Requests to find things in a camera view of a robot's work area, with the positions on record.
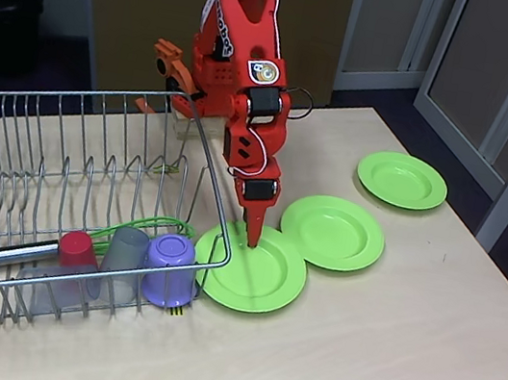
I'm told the wooden base block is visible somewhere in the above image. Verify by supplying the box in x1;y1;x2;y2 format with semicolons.
169;106;236;148

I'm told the brown cork board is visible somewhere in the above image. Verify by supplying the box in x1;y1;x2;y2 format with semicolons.
64;0;356;122

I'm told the grey translucent plastic cup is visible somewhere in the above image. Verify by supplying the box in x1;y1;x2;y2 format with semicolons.
9;252;106;326
92;222;153;309

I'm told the purple plastic mug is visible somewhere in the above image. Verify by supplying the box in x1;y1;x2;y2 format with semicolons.
136;229;208;314

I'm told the orange plastic clamp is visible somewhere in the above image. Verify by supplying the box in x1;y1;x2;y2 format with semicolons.
133;35;211;123

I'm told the white framed cabinet with lock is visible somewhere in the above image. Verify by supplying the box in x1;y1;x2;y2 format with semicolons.
394;0;508;234

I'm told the green yellow twist tie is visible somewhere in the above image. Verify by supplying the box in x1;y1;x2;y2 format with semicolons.
151;160;184;180

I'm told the green whisk with steel handle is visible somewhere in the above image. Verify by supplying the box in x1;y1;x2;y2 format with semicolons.
0;189;199;310

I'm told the green plastic plate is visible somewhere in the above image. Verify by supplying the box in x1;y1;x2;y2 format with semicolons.
352;145;454;215
273;188;393;279
186;213;315;323

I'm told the red plastic cup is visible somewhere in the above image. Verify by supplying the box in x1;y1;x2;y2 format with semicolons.
55;228;104;272

